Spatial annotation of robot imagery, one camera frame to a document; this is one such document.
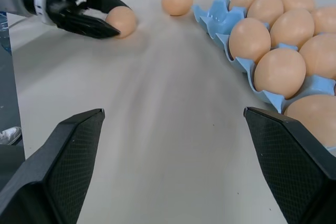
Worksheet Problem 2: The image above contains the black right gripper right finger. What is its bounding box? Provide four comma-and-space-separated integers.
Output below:
243, 106, 336, 224

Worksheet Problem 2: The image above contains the white sneaker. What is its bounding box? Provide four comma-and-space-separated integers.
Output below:
0, 126, 22, 146

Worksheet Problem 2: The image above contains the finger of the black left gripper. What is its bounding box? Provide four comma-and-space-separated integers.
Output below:
56, 10, 122, 39
78, 0, 132, 15

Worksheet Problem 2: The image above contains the blue egg carton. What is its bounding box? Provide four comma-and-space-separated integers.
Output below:
191, 0, 336, 157

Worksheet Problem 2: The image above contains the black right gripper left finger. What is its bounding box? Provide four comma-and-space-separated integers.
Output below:
0, 108, 106, 224

